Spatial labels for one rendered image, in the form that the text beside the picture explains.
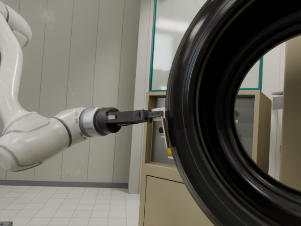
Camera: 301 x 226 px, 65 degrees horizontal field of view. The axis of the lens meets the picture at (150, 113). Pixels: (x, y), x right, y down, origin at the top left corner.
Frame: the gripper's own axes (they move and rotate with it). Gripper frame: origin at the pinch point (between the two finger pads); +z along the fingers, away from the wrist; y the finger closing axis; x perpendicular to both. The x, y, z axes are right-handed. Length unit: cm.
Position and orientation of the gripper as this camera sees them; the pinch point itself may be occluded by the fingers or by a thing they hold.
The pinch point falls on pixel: (165, 113)
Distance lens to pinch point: 57.2
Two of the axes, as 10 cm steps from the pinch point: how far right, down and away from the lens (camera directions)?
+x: 0.6, 9.9, -1.1
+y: 5.5, 0.6, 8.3
